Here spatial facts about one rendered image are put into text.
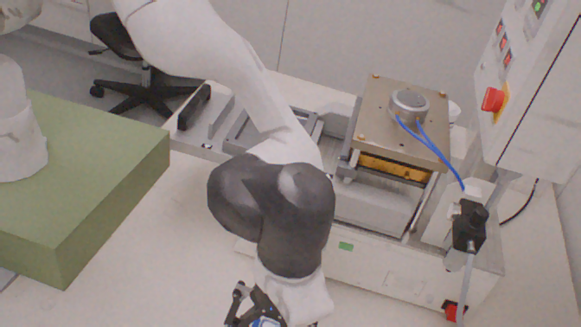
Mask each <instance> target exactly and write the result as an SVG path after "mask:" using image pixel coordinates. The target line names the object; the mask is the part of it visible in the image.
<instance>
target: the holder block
mask: <svg viewBox="0 0 581 327"><path fill-rule="evenodd" d="M289 107H290V109H291V110H292V111H293V113H294V114H295V116H296V118H297V120H298V121H299V123H300V125H301V126H302V127H303V128H304V130H305V131H306V132H307V133H308V134H309V136H310V137H311V135H312V132H313V131H314V128H315V125H316V121H317V116H318V112H312V111H309V110H306V109H303V108H299V107H296V106H291V105H289ZM260 143H261V135H260V133H259V131H258V129H257V128H256V126H255V125H254V123H253V121H252V119H251V118H250V116H249V114H248V113H247V111H246V109H245V108H244V109H243V110H242V112H241V113H240V115H239V116H238V118H237V119H236V121H235V122H234V125H233V127H232V129H231V130H230V132H229V133H228V134H227V136H226V138H225V139H223V141H222V148H221V149H222V150H223V151H228V152H232V153H234V154H238V155H239V154H243V153H244V152H246V151H248V150H250V149H251V148H253V147H254V146H256V145H258V144H260Z"/></svg>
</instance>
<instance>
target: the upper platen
mask: <svg viewBox="0 0 581 327"><path fill-rule="evenodd" d="M357 164H359V166H358V170H360V171H364V172H366V173H367V174H370V175H374V176H379V177H383V178H385V179H389V180H392V181H395V182H398V183H404V184H407V185H411V186H413V187H417V188H420V189H425V187H426V185H427V183H428V182H429V180H430V177H431V174H432V171H433V170H430V169H427V168H423V167H420V166H417V165H413V164H410V163H405V162H401V161H399V160H395V159H391V158H389V157H383V156H380V155H377V154H373V153H369V152H366V151H361V154H360V157H359V160H358V163H357Z"/></svg>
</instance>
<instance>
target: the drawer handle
mask: <svg viewBox="0 0 581 327"><path fill-rule="evenodd" d="M210 98H211V86H210V85H209V84H206V83H205V84H203V85H202V86H201V88H200V89H199V90H198V91H197V92H196V94H195V95H194V96H193V97H192V99H191V100H190V101H189V102H188V103H187V105H185V106H184V107H183V109H182V110H181V111H180V112H179V114H178V119H177V130H180V131H186V130H187V129H188V121H189V119H190V118H191V117H192V116H193V114H194V113H195V112H196V110H197V109H198V108H199V106H200V105H201V104H202V102H203V101H204V100H205V99H207V100H210Z"/></svg>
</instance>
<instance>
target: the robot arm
mask: <svg viewBox="0 0 581 327"><path fill-rule="evenodd" d="M111 1H112V4H113V6H114V8H115V10H116V11H117V12H118V16H119V18H120V20H121V22H122V23H123V25H124V26H125V27H126V29H127V31H128V33H129V35H130V37H131V39H132V41H133V43H134V45H135V47H136V49H137V51H138V52H139V54H140V55H142V57H143V58H144V60H145V61H147V62H148V63H149V64H151V65H153V66H154V67H157V68H159V69H160V70H162V72H164V73H166V74H167V75H174V76H180V77H187V78H193V79H200V80H211V81H213V82H216V83H218V84H220V85H222V86H224V87H228V88H230V89H231V90H232V91H233V92H234V93H235V94H236V95H237V97H238V98H239V101H240V102H241V104H242V105H243V107H244V108H245V109H246V111H247V113H248V114H249V116H250V118H251V119H252V121H253V123H254V125H255V126H256V128H257V129H258V131H259V133H260V135H261V143H260V144H258V145H256V146H254V147H253V148H251V149H250V150H248V151H246V152H244V153H243V154H239V155H237V156H235V157H232V158H231V159H229V160H227V161H226V162H225V163H221V164H219V165H218V166H216V167H214V168H213V169H212V170H211V171H210V175H209V177H208V180H207V185H206V187H207V206H208V208H209V210H210V212H211V213H212V215H213V217H214V218H215V219H216V221H217V222H218V223H219V224H220V225H221V226H222V227H223V228H224V229H225V230H226V231H227V232H229V233H232V234H235V235H237V236H239V237H240V238H242V239H244V240H247V241H250V242H252V243H257V246H256V252H255V257H254V262H253V268H252V269H253V276H254V281H255V284H254V287H253V288H251V287H247V286H246V283H245V282H244V281H242V280H240V281H239V282H238V284H237V285H236V286H235V288H234V290H233V303H232V305H231V307H230V310H229V312H228V313H227V317H226V319H225V322H224V325H225V326H227V327H230V326H232V327H249V324H251V323H252V322H253V321H254V320H258V319H259V318H260V317H262V316H263V317H268V318H271V319H274V320H275V321H277V322H280V325H281V327H300V326H305V327H316V326H317V323H318V320H320V319H322V318H325V317H328V316H330V315H332V314H333V312H334V309H335V305H334V302H333V300H332V298H331V296H330V294H329V288H328V286H327V283H326V280H325V277H324V274H322V268H321V263H322V249H323V248H325V247H326V244H327V241H328V239H329V234H330V230H331V228H332V224H333V220H334V216H335V201H336V197H335V191H334V187H333V183H332V181H331V180H330V179H329V178H328V176H327V175H326V174H325V172H324V171H323V170H324V167H323V161H322V157H321V153H320V150H319V148H318V147H317V145H316V144H315V142H314V141H313V140H312V139H311V137H310V136H309V134H308V133H307V132H306V131H305V130H304V128H303V127H302V126H301V125H300V123H299V121H298V120H297V118H296V116H295V114H294V113H293V111H292V110H291V108H290V107H289V105H288V104H287V102H286V100H285V99H284V97H283V95H282V94H281V92H280V91H279V90H278V87H277V86H276V84H275V83H274V81H272V79H271V77H270V76H269V74H268V72H267V71H266V69H265V67H264V65H263V64H262V62H261V61H260V59H259V58H258V56H257V55H256V53H255V51H254V50H253V48H252V46H251V44H250V43H249V42H248V41H247V40H245V39H244V38H243V37H242V36H241V35H239V34H238V33H236V32H235V31H233V30H232V29H231V28H230V27H229V26H227V25H226V24H225V23H224V22H223V21H222V20H221V19H220V17H219V16H218V15H217V13H216V12H215V11H214V9H213V8H212V6H211V4H210V2H209V1H208V0H111ZM41 11H42V0H0V35H5V34H7V33H9V32H12V31H15V30H18V29H21V28H22V27H24V26H25V25H26V24H28V23H29V22H31V21H32V20H34V19H35V18H37V17H38V16H39V15H40V14H41ZM47 163H48V150H47V139H46V138H45V137H43V136H42V133H41V130H40V128H39V125H38V123H37V121H36V117H35V115H34V111H33V107H32V104H31V100H30V99H29V97H28V94H27V90H26V86H25V82H24V78H23V75H22V69H21V68H20V67H19V66H18V65H17V64H16V62H15V61H14V60H13V59H12V58H11V57H9V56H7V55H5V54H0V183H10V182H15V181H19V180H22V179H24V178H28V177H31V176H33V175H34V174H35V173H36V172H37V171H38V170H40V169H41V168H42V167H44V166H45V165H46V164H47ZM248 296H249V297H250V299H251V301H252V302H253V303H254V305H253V306H252V307H251V308H250V309H249V310H247V311H246V312H245V313H244V314H243V315H240V316H239V317H237V316H236V314H237V312H238V310H239V307H240V305H241V303H242V301H243V300H244V299H246V298H247V297H248Z"/></svg>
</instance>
